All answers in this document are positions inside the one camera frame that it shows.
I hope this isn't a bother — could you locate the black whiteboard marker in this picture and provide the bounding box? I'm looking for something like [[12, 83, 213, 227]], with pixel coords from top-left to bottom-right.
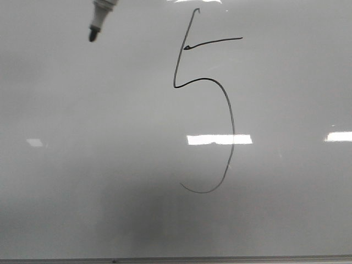
[[89, 0, 119, 42]]

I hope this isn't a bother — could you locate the white whiteboard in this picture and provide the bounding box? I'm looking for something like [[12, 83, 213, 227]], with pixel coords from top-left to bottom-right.
[[1, 1, 351, 259]]

